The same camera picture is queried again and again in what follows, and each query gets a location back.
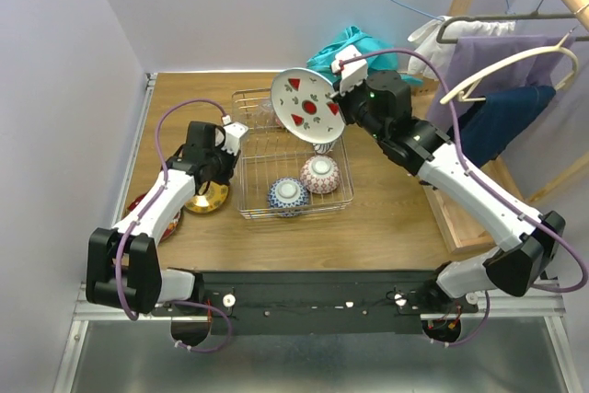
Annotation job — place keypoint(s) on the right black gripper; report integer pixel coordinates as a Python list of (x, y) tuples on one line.
[(341, 99)]

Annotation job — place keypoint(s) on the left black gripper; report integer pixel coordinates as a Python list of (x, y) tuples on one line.
[(221, 167)]

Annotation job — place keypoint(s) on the gold black plate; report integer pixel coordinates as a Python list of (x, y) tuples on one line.
[(210, 199)]

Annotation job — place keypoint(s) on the wire dish rack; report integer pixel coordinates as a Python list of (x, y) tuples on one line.
[(271, 153)]

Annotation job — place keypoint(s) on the white blue striped plate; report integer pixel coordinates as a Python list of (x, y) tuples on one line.
[(323, 149)]

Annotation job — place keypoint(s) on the white watermelon plate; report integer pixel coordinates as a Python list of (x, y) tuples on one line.
[(302, 102)]

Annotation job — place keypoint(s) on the red white patterned bowl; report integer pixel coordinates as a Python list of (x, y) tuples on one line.
[(320, 175)]

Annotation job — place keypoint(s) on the blue patterned bowl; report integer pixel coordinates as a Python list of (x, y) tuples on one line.
[(287, 196)]

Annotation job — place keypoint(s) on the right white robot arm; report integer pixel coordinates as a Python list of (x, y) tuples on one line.
[(522, 236)]

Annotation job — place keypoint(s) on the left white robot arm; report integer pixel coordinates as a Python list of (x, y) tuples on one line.
[(123, 269)]

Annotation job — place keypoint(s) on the red floral bowl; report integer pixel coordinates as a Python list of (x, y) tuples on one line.
[(172, 225)]

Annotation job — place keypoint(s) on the white garment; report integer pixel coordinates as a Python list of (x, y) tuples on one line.
[(440, 54)]

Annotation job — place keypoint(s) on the navy garment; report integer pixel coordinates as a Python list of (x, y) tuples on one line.
[(488, 126)]

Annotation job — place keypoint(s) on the grey metal hanger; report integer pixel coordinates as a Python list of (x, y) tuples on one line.
[(534, 15)]

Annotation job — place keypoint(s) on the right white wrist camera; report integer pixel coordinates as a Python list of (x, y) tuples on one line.
[(351, 74)]

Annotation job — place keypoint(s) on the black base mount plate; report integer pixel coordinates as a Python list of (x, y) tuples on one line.
[(305, 303)]

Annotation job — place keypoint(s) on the wooden clothes rack frame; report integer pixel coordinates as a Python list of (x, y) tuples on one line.
[(473, 54)]

